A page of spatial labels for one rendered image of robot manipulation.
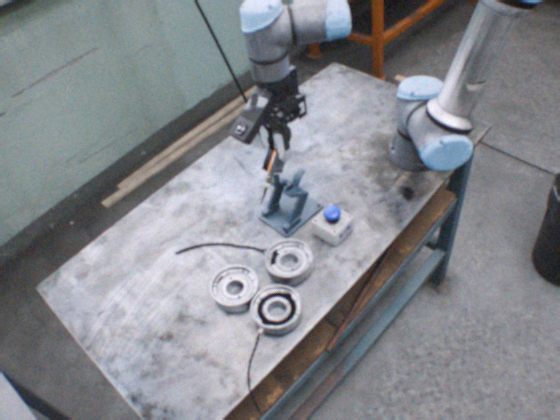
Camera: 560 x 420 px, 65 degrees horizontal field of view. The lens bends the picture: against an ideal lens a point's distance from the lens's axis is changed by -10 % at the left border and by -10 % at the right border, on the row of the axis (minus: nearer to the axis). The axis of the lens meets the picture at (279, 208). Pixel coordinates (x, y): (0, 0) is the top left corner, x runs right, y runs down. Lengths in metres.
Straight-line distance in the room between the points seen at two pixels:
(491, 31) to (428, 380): 1.26
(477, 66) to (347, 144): 0.51
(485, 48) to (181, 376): 0.89
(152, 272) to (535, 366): 1.41
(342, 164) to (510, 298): 1.05
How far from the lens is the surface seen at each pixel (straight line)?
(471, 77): 1.02
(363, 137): 1.39
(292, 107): 0.97
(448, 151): 1.08
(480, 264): 2.13
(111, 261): 1.24
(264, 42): 0.87
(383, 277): 1.37
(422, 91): 1.17
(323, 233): 1.11
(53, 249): 2.58
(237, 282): 1.07
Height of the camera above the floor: 1.69
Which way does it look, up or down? 47 degrees down
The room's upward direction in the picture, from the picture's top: 10 degrees counter-clockwise
